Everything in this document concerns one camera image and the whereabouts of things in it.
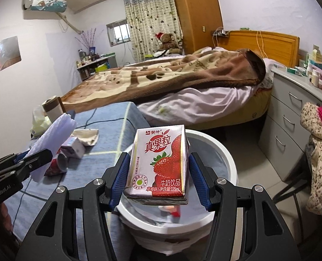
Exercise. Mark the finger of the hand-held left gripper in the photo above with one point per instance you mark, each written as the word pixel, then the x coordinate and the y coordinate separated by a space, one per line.
pixel 22 156
pixel 38 159

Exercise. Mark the dark blue glasses case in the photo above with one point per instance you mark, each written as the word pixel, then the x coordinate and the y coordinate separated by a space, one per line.
pixel 71 113

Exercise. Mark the brown patterned blanket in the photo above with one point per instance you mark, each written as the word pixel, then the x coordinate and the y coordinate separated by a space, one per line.
pixel 177 73

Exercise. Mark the blue plaid tablecloth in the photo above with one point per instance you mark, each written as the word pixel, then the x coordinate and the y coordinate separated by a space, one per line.
pixel 106 130

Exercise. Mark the purple flower branches vase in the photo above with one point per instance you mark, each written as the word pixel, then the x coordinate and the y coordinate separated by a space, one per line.
pixel 92 51

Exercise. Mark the group of boxes and bottles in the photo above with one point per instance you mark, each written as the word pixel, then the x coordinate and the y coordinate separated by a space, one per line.
pixel 315 77

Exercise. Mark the green storage box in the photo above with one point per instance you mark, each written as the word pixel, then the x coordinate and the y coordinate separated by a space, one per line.
pixel 102 67

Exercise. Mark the grey drawer cabinet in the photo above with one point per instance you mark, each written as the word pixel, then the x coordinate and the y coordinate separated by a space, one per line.
pixel 286 119

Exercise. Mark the air conditioner pipe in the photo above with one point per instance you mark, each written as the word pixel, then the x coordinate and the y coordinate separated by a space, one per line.
pixel 70 24

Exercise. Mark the white paper packet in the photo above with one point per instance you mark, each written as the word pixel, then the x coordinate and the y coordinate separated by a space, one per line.
pixel 87 137

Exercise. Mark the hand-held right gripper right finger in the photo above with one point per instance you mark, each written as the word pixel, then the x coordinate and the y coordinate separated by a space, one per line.
pixel 197 175

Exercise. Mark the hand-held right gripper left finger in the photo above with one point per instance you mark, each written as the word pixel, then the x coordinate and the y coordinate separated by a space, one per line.
pixel 120 179

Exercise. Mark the reflective wall panel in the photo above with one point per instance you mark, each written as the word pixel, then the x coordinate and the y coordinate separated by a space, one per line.
pixel 9 53

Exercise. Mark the pale quilt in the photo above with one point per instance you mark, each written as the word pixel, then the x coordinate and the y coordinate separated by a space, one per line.
pixel 204 103

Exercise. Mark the strawberry milk carton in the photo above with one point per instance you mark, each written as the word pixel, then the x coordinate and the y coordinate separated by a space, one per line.
pixel 155 163

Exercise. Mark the cluttered side desk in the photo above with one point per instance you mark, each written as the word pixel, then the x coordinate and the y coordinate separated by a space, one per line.
pixel 90 72

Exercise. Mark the pale pink pillow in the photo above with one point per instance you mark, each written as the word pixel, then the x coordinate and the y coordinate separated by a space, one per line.
pixel 268 68

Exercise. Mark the small purple white carton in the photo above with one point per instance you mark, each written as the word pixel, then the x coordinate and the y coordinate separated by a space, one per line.
pixel 72 146

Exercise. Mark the wooden bed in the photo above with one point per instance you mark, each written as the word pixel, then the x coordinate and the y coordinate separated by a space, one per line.
pixel 272 43

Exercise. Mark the soft tissue pack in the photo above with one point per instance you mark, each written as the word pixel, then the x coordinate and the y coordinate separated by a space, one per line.
pixel 40 122

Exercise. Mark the white round trash bin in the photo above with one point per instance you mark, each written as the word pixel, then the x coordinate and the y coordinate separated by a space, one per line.
pixel 201 134

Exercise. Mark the white brown tumbler cup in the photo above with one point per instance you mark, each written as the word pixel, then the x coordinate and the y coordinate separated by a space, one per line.
pixel 52 110

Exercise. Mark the brown teddy bear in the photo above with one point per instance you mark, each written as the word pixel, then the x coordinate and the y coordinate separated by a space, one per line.
pixel 167 42

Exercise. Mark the wooden wardrobe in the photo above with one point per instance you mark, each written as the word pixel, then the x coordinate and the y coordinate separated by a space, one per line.
pixel 196 13

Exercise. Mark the black metal chair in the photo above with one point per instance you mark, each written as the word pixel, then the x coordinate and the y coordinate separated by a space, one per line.
pixel 291 186

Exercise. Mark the spotted curtain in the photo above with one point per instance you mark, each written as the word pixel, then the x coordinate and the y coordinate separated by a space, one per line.
pixel 150 24

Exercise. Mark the small window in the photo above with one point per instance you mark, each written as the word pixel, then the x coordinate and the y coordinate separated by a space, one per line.
pixel 119 32

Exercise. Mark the person's left forearm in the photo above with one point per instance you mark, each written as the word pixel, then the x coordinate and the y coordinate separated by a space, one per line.
pixel 4 220

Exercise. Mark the power strip with plugs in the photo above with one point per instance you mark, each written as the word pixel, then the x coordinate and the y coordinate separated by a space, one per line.
pixel 220 33

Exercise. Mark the wall air conditioner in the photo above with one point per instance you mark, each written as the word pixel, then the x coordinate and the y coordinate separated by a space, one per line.
pixel 44 4

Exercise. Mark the floral quilted garment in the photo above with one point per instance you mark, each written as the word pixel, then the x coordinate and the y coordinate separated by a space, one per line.
pixel 321 155

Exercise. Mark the red drink can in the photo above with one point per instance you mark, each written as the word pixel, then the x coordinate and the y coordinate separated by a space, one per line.
pixel 55 167

